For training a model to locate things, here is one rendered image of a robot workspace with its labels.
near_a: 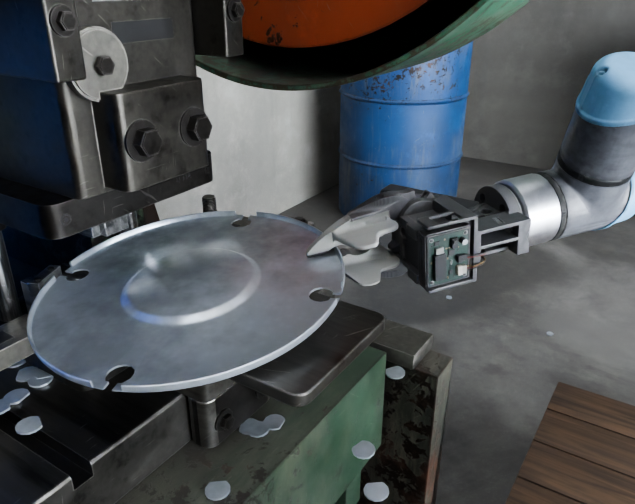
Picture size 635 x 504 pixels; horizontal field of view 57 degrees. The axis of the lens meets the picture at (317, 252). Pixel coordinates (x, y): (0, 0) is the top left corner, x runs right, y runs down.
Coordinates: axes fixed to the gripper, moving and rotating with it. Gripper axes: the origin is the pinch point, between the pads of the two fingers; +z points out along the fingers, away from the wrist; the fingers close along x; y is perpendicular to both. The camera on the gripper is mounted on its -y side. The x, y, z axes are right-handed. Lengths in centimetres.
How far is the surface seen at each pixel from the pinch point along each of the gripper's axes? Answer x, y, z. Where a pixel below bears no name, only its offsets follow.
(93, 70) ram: -20.2, 0.9, 16.4
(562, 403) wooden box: 51, -17, -48
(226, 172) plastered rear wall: 52, -190, -19
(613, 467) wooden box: 51, -1, -45
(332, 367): 2.4, 15.1, 4.1
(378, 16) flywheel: -19.1, -19.3, -16.4
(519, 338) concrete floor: 90, -81, -88
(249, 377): 1.8, 14.1, 10.5
